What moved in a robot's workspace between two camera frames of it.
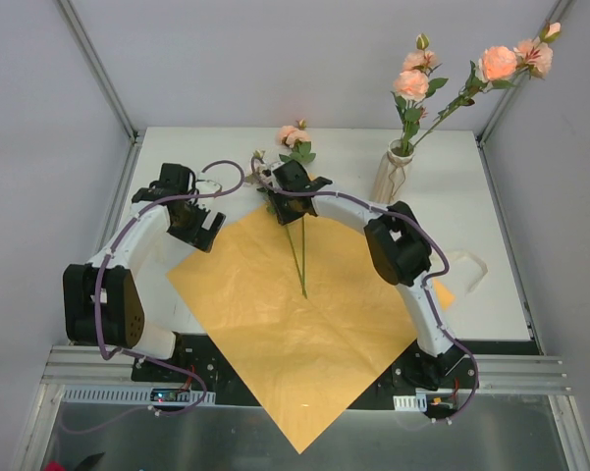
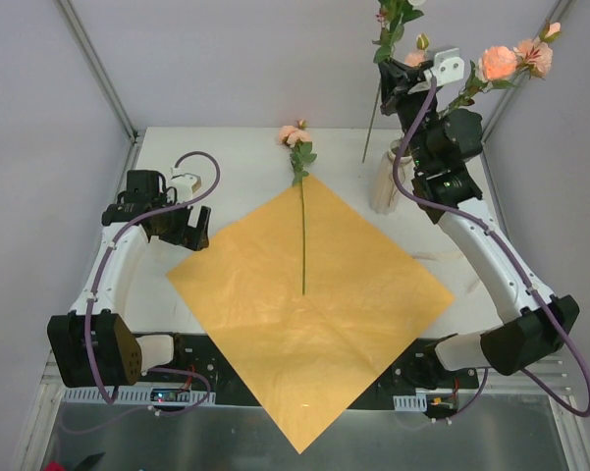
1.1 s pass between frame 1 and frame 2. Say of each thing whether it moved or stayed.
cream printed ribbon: moved
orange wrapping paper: stayed
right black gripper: moved
